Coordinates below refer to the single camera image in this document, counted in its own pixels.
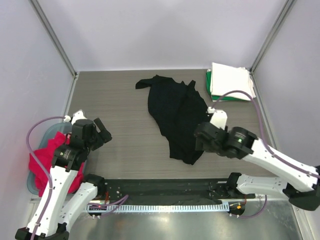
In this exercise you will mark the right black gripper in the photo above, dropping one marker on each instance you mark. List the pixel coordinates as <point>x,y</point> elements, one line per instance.
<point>198,146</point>

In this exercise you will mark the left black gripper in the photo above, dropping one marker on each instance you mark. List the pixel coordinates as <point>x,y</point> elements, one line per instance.
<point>103,137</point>

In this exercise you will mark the black t-shirt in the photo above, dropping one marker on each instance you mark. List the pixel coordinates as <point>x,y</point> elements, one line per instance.
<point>178,109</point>

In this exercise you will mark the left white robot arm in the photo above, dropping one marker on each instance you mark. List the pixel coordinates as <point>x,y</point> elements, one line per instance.
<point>54,219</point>

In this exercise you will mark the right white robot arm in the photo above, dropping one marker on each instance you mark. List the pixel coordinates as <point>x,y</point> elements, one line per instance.
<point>294,181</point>

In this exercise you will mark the blue plastic basket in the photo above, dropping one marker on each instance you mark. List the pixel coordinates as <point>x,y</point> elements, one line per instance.
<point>63,127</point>

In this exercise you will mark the folded green t-shirt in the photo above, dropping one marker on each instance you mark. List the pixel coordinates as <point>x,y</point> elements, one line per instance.
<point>209,89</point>

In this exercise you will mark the red t-shirt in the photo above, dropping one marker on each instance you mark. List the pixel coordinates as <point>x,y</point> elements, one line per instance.
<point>45,156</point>

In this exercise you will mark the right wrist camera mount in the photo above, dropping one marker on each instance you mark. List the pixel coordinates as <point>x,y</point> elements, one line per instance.
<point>218,117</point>

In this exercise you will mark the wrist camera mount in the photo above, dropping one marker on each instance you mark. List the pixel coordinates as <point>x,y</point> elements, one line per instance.
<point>218,117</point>
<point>78,115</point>

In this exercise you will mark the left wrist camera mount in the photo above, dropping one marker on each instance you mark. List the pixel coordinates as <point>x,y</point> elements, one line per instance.
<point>78,115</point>

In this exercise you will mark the left aluminium frame post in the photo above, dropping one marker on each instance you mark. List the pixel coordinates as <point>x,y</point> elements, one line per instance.
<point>52,35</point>

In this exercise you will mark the aluminium frame post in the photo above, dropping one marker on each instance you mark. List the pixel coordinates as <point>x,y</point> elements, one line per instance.
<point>272,34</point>
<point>52,35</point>

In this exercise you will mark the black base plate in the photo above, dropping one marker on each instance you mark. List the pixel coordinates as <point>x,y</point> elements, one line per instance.
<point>145,191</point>

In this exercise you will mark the slotted cable duct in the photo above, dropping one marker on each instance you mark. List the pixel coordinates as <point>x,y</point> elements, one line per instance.
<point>224,207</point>

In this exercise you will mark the right aluminium frame post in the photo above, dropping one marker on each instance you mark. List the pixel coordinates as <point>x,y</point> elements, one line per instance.
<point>272,34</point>

